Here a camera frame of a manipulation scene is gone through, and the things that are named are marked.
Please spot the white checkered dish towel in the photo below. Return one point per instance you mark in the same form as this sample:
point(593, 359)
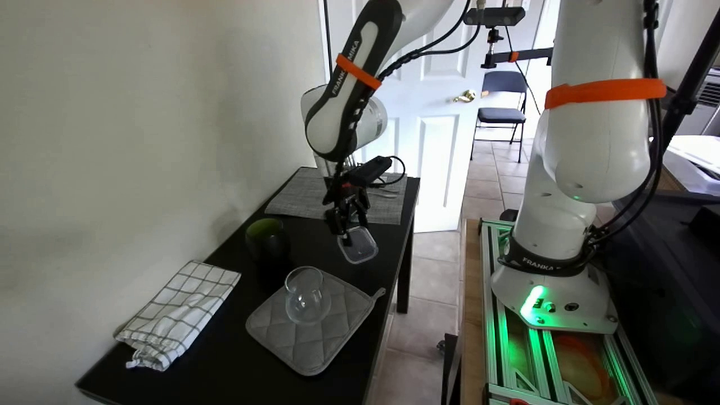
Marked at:
point(164, 326)

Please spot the clear glass bowl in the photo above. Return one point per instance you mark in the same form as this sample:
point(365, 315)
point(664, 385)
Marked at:
point(304, 295)

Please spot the black side table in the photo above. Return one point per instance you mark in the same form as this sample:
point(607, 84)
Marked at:
point(254, 353)

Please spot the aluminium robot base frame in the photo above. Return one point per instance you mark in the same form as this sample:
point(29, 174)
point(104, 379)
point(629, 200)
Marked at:
point(542, 368)

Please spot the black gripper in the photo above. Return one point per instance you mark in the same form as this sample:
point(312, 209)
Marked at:
point(348, 193)

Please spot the grey woven placemat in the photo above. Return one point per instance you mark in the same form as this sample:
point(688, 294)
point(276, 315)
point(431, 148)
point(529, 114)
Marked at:
point(302, 196)

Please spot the black camera on stand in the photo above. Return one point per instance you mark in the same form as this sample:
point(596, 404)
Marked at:
point(493, 18)

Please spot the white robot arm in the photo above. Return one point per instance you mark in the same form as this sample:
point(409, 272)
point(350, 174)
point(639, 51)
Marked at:
point(593, 144)

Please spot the blue folding chair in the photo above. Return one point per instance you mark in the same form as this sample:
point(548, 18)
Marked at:
point(505, 105)

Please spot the green round cup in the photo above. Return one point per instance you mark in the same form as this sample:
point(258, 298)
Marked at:
point(267, 241)

